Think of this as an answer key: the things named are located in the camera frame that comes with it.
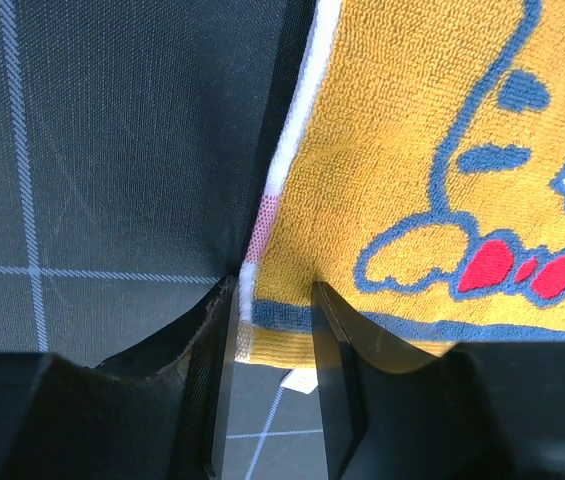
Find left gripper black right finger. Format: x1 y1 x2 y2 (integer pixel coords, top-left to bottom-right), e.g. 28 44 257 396
311 282 565 479

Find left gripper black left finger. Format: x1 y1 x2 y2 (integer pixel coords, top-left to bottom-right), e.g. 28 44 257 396
0 277 238 479

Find yellow blue patterned towel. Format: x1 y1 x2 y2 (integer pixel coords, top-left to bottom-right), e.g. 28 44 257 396
236 1 565 369

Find black grid mat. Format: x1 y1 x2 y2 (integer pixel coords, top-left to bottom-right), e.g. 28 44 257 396
0 0 323 480

